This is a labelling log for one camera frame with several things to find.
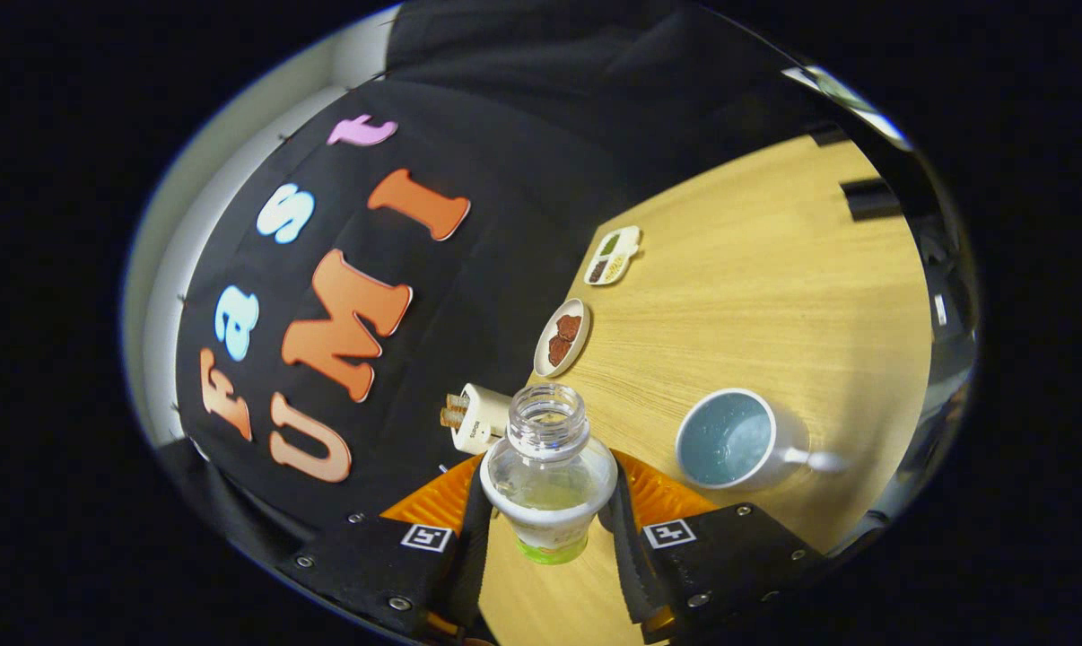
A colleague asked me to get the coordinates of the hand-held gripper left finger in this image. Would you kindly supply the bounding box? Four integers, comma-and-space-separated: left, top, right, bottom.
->
276, 453, 493, 642

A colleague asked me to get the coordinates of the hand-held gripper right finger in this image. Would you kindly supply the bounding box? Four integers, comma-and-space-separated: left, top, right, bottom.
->
606, 449, 825, 642

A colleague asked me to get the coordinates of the clear juice bottle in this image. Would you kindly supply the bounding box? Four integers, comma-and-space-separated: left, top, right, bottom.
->
480, 382, 618, 566

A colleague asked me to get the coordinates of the clear juice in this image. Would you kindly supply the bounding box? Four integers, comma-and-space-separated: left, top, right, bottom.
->
687, 408, 771, 485

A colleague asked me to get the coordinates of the white cup blue inside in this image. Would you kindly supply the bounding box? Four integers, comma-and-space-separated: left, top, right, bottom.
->
675, 388, 849, 492

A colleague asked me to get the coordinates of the white toaster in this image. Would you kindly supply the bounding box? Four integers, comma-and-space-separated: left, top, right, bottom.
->
440, 383, 515, 456

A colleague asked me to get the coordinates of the round white plate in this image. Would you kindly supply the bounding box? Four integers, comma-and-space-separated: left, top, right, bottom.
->
534, 298, 592, 379

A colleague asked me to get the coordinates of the wooden table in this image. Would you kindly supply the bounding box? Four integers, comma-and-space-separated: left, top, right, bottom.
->
478, 133, 937, 646

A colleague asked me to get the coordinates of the white divided condiment dish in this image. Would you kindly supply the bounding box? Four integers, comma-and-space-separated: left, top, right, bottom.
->
583, 226, 642, 287

